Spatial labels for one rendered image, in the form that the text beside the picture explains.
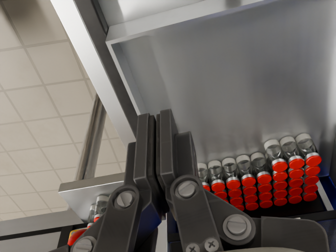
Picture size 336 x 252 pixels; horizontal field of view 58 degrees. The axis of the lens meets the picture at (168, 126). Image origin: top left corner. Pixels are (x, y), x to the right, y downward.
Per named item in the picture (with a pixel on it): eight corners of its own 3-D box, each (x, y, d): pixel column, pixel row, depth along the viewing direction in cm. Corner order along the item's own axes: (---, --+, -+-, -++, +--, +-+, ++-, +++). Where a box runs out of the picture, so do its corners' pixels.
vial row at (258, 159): (308, 151, 47) (320, 175, 43) (195, 172, 50) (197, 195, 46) (309, 141, 45) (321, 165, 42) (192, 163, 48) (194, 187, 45)
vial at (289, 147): (294, 144, 46) (304, 168, 42) (279, 147, 46) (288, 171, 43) (294, 134, 44) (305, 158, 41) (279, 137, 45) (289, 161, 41)
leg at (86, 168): (125, 60, 126) (100, 232, 70) (105, 65, 128) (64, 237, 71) (118, 40, 121) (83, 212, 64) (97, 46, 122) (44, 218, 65)
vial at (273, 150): (278, 147, 46) (288, 171, 43) (264, 150, 46) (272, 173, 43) (278, 137, 45) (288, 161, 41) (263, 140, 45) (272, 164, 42)
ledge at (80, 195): (151, 212, 62) (151, 221, 60) (91, 222, 64) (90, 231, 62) (129, 170, 52) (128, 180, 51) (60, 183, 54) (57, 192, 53)
